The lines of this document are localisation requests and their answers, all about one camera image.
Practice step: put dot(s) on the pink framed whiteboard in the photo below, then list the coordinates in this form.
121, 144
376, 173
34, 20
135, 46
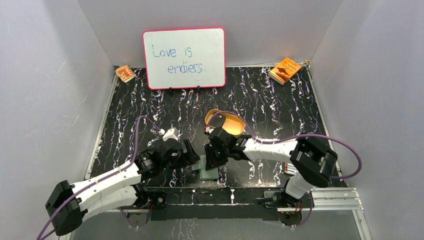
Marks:
186, 58

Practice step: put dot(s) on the card inside tray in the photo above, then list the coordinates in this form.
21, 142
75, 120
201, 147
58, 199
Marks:
217, 121

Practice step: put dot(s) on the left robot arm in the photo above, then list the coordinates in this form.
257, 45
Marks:
70, 204

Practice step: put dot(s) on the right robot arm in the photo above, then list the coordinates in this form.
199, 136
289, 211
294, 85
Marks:
313, 160

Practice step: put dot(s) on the orange book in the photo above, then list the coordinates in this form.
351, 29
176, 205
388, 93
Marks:
284, 71

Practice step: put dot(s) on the marker pen box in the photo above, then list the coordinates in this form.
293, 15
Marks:
290, 169

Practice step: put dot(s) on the mint green card holder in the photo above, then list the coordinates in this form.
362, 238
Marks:
200, 166

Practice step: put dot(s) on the small orange card box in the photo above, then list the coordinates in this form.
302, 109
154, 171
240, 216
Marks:
125, 73

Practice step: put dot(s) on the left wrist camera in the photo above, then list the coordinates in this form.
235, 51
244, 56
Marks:
171, 133

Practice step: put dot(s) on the aluminium frame rail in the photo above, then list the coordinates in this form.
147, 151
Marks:
331, 198

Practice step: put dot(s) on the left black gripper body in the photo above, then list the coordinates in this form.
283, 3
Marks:
185, 153

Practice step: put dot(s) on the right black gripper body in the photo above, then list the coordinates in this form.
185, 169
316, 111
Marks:
222, 153

